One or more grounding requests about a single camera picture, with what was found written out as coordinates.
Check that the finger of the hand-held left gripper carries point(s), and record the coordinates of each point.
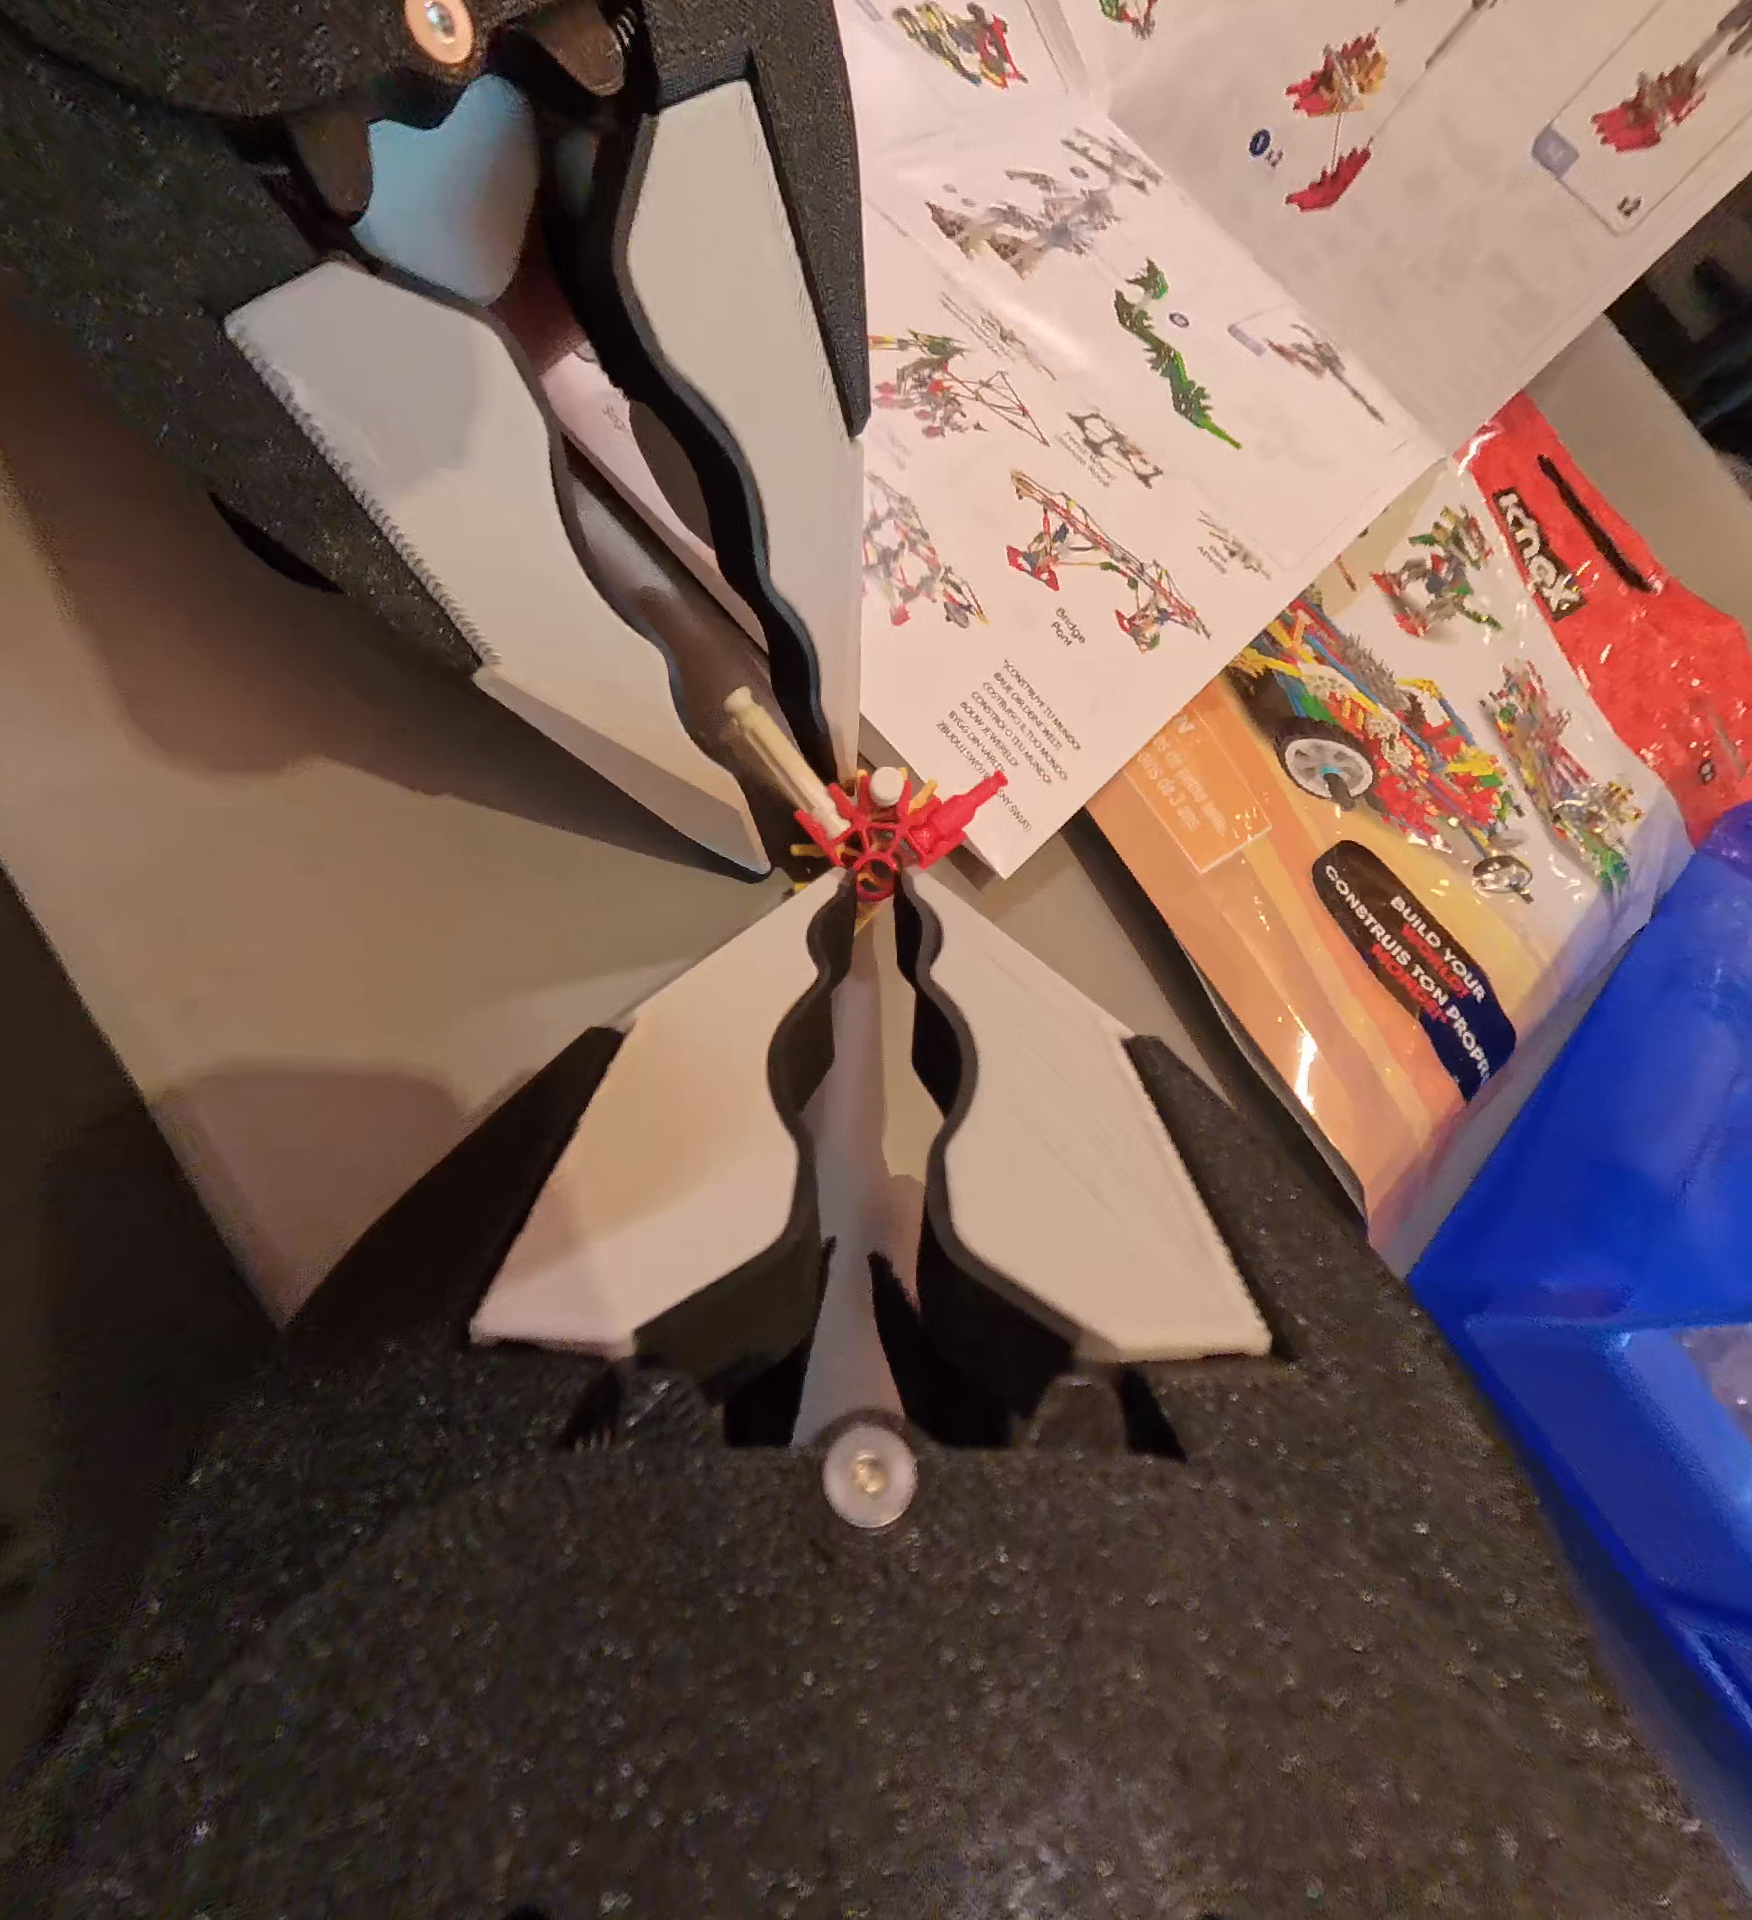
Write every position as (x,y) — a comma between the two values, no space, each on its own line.
(413,450)
(757,301)

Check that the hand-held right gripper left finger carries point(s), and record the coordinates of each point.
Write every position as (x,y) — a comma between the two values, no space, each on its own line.
(652,1184)

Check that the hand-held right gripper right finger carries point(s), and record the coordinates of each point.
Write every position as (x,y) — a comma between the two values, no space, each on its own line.
(1101,1184)

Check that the red yellow K'nex assembly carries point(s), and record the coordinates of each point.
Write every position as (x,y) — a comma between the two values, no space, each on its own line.
(814,852)

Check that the short red plastic rod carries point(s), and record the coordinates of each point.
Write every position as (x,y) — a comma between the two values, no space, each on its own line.
(958,810)

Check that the orange and red toy bag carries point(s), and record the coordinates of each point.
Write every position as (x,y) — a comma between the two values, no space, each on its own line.
(1266,931)

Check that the blue plastic bin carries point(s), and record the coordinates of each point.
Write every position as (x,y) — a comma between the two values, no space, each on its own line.
(1612,1127)

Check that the white printed instruction sheet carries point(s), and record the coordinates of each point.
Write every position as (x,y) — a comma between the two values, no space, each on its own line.
(1266,224)

